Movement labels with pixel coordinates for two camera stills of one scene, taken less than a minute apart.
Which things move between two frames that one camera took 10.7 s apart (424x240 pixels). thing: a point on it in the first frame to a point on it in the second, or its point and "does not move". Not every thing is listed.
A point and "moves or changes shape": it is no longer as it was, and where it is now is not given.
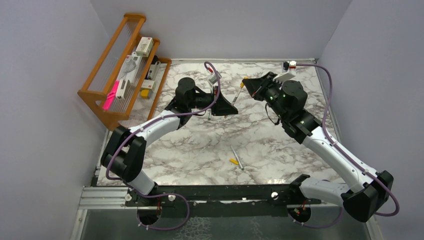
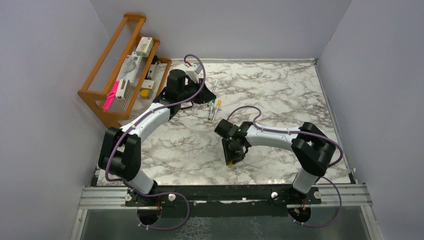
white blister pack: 129,68 does not move
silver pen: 238,94 moves or changes shape
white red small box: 147,84 does not move
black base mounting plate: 261,200 does not move
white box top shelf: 144,47 does not move
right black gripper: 256,86 to 230,156
